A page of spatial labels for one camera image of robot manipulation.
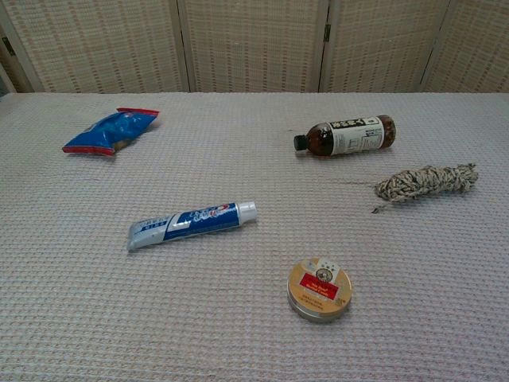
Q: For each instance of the blue red chip bag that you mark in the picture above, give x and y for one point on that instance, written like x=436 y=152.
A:
x=107 y=133

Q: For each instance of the white plastic tube cap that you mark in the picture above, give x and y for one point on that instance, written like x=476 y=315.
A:
x=247 y=211

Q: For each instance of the round gold tin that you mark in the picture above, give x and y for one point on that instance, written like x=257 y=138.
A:
x=319 y=289

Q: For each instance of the brown tea bottle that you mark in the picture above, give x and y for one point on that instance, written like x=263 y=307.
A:
x=350 y=135

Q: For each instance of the blue white toothpaste tube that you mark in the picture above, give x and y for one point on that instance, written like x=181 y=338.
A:
x=187 y=224

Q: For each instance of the dark metal screen hinge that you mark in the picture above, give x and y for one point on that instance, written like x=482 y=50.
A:
x=8 y=46
x=327 y=32

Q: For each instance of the beige woven tablecloth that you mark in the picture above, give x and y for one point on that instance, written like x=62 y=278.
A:
x=222 y=302

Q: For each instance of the woven folding screen panel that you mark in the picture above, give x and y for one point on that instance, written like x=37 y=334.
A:
x=99 y=44
x=254 y=44
x=381 y=44
x=477 y=44
x=10 y=75

